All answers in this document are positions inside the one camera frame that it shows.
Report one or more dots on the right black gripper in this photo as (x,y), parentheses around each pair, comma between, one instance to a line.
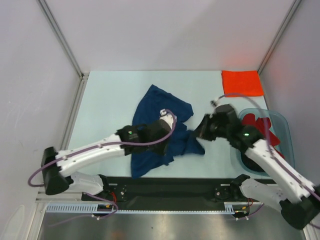
(207,127)

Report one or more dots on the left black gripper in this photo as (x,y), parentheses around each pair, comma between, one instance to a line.
(160,151)

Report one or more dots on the blue t shirt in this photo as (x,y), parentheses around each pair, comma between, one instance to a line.
(182,142)

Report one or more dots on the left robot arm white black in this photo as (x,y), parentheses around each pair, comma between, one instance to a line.
(60,169)

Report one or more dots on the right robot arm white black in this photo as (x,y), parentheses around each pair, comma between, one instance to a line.
(295,197)

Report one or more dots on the black t shirt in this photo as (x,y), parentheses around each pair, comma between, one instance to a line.
(251,165)

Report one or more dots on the folded orange t shirt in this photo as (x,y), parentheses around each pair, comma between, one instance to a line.
(241,82)

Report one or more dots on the red t shirt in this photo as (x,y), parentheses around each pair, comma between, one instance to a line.
(263,124)

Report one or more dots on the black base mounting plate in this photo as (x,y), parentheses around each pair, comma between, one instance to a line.
(170,194)

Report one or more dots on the clear blue plastic bin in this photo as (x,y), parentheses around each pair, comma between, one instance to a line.
(279,127)

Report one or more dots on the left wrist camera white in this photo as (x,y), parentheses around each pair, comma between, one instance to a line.
(168,117)

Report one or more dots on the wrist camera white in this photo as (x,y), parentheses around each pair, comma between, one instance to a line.
(168,117)
(215,103)

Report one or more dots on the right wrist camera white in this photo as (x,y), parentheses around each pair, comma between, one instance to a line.
(215,103)

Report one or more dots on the white slotted cable duct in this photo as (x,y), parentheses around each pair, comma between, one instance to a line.
(103,208)

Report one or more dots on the aluminium rail front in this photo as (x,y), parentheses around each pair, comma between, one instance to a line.
(65,197)

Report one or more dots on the right aluminium corner post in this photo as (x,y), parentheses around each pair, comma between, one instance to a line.
(294,7)

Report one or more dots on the aluminium corner post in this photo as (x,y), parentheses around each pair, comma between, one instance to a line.
(294,7)
(54,25)

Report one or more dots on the left aluminium corner post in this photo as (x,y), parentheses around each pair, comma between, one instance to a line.
(54,25)

